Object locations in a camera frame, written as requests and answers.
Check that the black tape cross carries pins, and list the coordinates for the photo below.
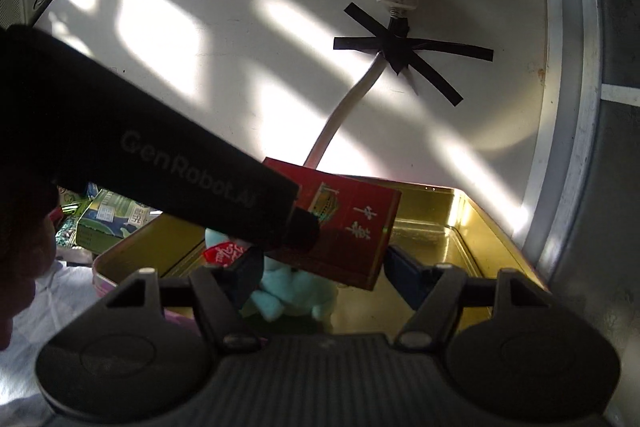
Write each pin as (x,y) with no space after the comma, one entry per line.
(401,51)

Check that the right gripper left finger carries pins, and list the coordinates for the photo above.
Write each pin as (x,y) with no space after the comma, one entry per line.
(221,293)

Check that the teal plush toy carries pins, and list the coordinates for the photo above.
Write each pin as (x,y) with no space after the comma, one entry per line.
(284,290)

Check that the white plastic bag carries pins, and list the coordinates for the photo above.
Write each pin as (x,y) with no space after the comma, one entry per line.
(61,294)

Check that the red cigarette box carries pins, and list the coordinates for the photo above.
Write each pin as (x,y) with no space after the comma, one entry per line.
(356,221)

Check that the green tissue packet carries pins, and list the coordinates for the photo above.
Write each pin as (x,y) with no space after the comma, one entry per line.
(100,220)

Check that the white window frame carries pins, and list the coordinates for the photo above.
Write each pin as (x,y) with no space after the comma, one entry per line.
(574,89)

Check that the gold metal tin box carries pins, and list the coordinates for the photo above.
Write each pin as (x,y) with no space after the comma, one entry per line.
(434,225)

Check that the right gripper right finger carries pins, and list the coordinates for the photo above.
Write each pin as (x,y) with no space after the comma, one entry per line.
(431,291)

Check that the red white small packet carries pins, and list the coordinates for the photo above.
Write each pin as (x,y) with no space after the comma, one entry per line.
(223,254)

